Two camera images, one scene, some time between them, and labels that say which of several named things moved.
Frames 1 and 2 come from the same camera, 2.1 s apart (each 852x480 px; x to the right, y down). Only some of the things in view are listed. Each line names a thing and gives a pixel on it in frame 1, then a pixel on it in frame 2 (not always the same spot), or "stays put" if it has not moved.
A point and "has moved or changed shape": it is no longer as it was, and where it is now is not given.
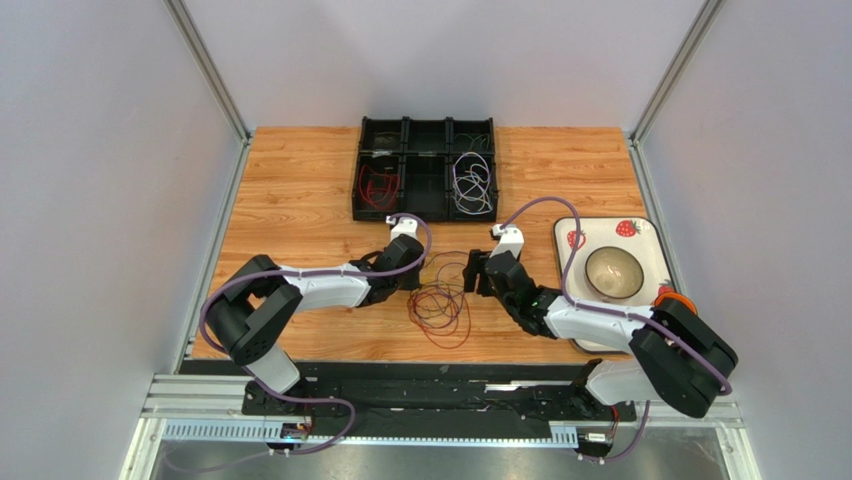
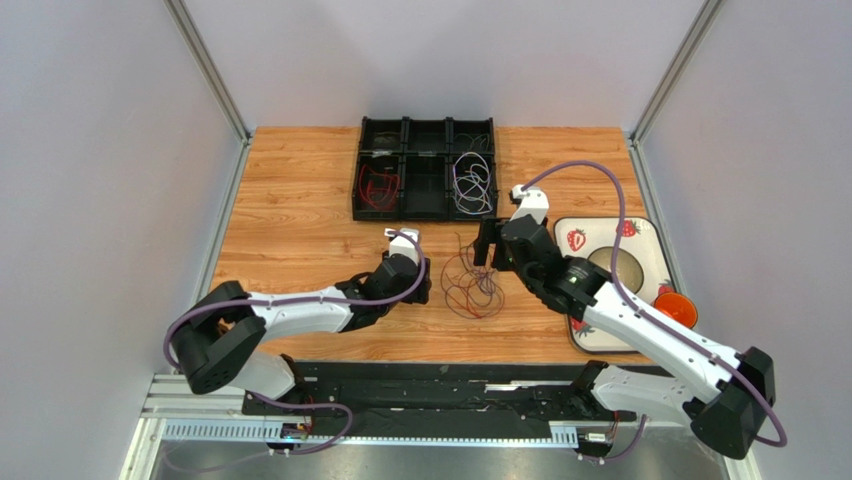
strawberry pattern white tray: [638, 234] stays put
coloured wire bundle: [439, 305] has moved or changed shape
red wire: [379, 190] stays put
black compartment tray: [435, 399] stays put
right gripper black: [482, 274] -> [499, 244]
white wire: [471, 178] stays put
